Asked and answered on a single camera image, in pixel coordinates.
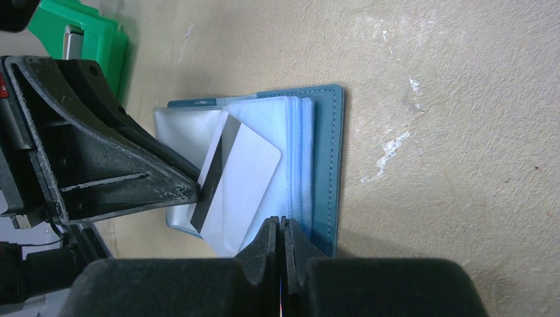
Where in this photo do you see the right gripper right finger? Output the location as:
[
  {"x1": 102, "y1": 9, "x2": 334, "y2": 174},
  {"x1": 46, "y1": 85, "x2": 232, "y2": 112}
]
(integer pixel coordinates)
[{"x1": 279, "y1": 218, "x2": 488, "y2": 316}]

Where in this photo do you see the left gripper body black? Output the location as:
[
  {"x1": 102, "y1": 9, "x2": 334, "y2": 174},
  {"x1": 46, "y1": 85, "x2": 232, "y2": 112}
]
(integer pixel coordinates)
[{"x1": 1, "y1": 57, "x2": 111, "y2": 306}]

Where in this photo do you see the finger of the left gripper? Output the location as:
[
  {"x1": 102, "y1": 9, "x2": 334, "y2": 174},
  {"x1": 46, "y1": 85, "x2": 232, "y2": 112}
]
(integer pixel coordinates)
[
  {"x1": 57, "y1": 59, "x2": 200, "y2": 180},
  {"x1": 5, "y1": 56, "x2": 200, "y2": 225}
]

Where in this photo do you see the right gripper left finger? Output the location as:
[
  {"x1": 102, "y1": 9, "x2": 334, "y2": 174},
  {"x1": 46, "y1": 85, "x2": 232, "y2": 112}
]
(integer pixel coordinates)
[{"x1": 60, "y1": 217, "x2": 280, "y2": 316}]

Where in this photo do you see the green plastic bin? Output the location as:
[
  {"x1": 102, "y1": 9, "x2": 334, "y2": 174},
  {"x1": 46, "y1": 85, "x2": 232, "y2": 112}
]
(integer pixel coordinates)
[{"x1": 28, "y1": 1, "x2": 129, "y2": 97}]

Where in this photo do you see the white credit card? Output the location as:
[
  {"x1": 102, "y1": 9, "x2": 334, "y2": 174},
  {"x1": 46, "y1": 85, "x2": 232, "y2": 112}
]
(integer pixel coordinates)
[
  {"x1": 187, "y1": 112, "x2": 281, "y2": 257},
  {"x1": 63, "y1": 25, "x2": 84, "y2": 60}
]

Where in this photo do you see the blue card holder wallet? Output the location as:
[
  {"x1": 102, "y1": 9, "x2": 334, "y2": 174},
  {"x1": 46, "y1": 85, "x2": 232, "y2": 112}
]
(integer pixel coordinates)
[{"x1": 154, "y1": 85, "x2": 345, "y2": 257}]

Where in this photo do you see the white credit card in bin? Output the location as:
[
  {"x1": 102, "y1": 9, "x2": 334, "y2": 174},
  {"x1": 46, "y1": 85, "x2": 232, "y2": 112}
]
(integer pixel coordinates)
[{"x1": 63, "y1": 25, "x2": 84, "y2": 60}]

